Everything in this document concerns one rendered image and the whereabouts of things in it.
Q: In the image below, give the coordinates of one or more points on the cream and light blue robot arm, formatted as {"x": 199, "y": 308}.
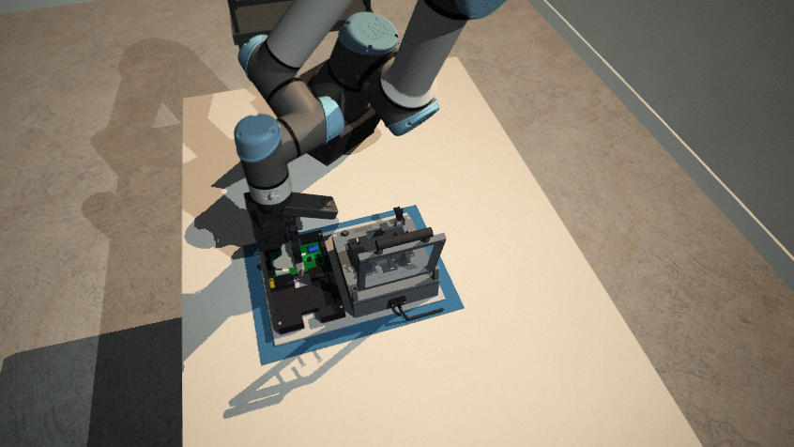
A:
{"x": 402, "y": 95}

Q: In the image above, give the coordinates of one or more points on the green circuit board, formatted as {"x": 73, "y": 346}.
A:
{"x": 311, "y": 254}

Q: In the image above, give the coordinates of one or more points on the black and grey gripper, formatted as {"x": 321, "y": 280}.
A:
{"x": 272, "y": 229}

